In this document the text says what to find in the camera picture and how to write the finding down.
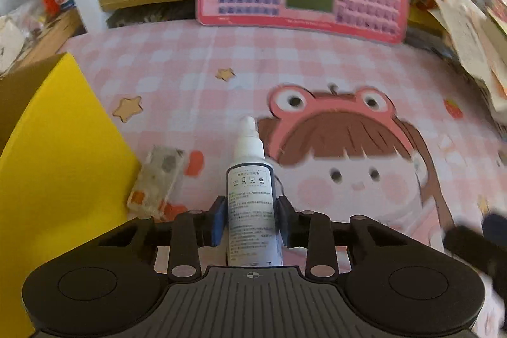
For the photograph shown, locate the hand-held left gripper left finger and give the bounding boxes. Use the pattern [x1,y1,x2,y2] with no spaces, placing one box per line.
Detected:
[93,195,228,282]

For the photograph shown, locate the pink checked printed tablecloth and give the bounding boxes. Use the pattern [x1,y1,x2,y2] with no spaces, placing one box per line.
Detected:
[59,19,507,338]

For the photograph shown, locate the small clear plastic box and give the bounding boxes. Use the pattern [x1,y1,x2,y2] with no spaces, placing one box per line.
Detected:
[127,146,187,222]

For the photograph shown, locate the white spray bottle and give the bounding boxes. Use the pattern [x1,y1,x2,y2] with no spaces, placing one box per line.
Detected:
[225,115,284,267]

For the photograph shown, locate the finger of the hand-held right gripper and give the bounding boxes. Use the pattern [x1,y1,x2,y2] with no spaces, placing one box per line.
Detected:
[441,225,502,277]
[482,213,507,244]

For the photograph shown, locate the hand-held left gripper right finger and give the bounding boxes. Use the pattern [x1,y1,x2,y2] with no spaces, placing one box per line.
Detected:
[276,195,420,280]

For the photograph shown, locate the yellow cardboard box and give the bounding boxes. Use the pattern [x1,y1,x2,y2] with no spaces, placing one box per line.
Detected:
[0,52,141,338]

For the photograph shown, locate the stack of papers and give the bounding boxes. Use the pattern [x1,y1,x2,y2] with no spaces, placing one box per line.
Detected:
[432,0,507,125]

